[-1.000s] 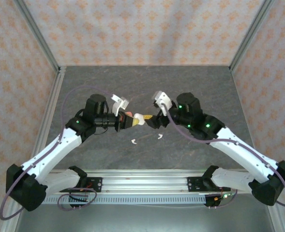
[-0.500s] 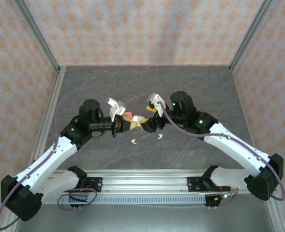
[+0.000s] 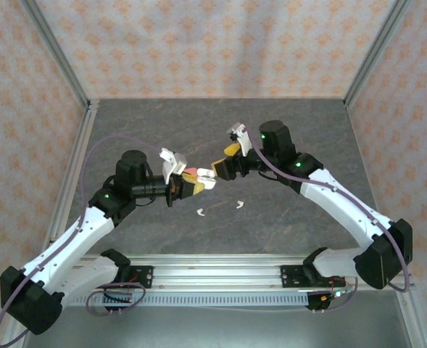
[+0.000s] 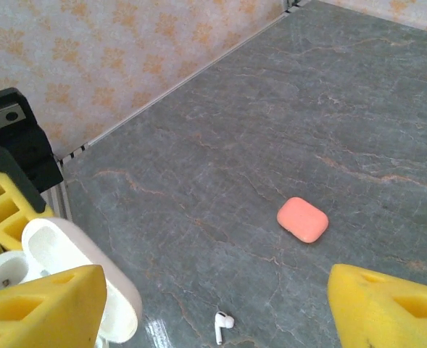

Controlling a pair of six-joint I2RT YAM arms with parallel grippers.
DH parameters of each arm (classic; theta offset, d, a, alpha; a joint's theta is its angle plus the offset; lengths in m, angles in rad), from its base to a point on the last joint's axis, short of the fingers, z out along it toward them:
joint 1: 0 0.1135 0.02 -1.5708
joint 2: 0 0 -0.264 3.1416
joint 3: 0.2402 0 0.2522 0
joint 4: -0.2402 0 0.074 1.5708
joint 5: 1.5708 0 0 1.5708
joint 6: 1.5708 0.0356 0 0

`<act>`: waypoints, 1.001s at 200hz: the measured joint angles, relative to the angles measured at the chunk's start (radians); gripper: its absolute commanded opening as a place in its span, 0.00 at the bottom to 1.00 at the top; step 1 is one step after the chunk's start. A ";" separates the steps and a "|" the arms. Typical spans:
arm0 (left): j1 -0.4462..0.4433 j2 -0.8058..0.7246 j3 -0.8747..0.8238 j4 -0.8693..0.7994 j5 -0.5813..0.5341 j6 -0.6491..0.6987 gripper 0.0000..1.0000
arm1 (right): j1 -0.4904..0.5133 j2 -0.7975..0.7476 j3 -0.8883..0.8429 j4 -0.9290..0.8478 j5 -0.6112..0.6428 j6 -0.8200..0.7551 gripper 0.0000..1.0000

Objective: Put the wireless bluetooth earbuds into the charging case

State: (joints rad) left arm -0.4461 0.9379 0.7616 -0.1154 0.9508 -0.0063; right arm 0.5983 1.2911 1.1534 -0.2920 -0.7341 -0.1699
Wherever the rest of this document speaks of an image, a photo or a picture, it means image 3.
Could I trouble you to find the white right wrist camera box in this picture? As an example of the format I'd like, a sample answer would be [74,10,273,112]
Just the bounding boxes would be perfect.
[226,122,254,157]

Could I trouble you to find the aluminium frame corner post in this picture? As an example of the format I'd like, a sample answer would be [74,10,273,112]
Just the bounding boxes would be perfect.
[22,0,93,109]
[343,0,410,106]

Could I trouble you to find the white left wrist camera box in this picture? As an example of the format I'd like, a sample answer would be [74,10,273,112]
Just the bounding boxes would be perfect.
[158,147,189,185]

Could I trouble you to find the wide aluminium mounting rail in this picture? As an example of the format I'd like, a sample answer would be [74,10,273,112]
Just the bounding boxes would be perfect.
[78,253,415,291]

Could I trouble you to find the purple cable loop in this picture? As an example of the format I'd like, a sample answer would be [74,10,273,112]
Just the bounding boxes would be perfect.
[312,278,359,315]
[86,283,146,315]

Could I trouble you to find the grey metal lower panel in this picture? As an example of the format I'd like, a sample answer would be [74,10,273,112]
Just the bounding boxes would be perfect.
[20,304,417,348]

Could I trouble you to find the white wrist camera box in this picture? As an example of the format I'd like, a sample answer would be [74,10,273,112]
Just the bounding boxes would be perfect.
[226,122,254,157]
[158,147,189,185]

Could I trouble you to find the slotted grey cable duct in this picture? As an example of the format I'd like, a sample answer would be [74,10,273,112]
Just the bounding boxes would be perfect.
[57,292,310,308]

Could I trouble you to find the white earbud charging case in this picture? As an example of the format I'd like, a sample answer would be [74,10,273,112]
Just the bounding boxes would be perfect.
[196,166,217,189]

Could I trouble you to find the small circuit board with wires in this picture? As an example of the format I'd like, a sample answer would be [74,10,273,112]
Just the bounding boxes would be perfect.
[320,277,355,302]

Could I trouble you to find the aluminium side rail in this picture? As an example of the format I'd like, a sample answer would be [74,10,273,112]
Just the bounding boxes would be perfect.
[44,100,100,251]

